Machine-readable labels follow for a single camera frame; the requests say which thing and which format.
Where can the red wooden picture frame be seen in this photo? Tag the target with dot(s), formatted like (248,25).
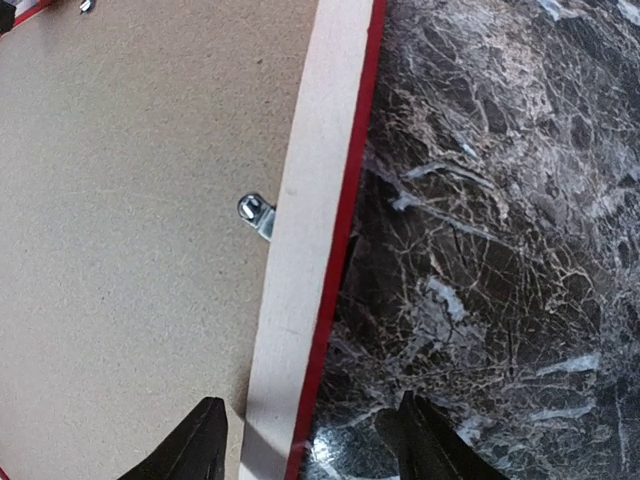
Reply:
(310,250)

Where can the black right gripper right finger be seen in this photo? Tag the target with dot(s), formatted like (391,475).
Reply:
(430,449)

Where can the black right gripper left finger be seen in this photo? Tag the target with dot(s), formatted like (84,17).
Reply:
(194,450)

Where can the brown cardboard backing board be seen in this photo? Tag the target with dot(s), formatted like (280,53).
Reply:
(135,240)

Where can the silver metal turn clip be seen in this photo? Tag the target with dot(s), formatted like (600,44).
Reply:
(255,211)

